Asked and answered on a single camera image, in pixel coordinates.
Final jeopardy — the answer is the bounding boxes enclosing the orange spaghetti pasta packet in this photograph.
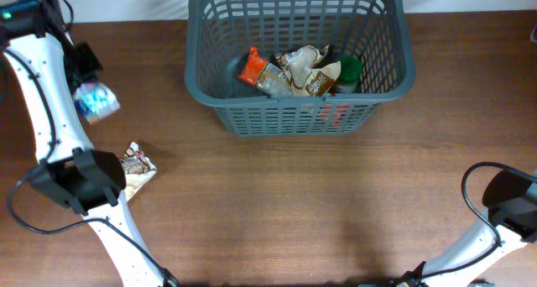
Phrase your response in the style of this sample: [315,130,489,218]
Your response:
[237,45,352,131]

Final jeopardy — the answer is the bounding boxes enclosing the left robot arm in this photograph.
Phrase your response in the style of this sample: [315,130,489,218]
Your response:
[1,0,179,286]

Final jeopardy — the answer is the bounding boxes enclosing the grey plastic shopping basket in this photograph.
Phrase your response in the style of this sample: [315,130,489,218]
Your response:
[185,0,415,137]

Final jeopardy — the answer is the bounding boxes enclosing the green lidded jar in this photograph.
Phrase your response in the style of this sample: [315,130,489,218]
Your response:
[334,55,363,94]

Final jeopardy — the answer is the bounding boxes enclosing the Kleenex tissue multipack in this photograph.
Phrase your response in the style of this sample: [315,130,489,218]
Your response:
[73,81,120,124]

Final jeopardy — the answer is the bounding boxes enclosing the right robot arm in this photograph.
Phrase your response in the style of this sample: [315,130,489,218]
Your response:
[394,170,536,287]

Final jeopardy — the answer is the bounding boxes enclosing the white rice pouch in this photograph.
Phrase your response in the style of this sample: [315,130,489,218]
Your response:
[274,44,341,97]

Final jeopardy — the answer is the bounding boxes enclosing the brown snack pouch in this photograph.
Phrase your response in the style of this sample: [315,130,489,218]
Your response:
[119,142,158,201]

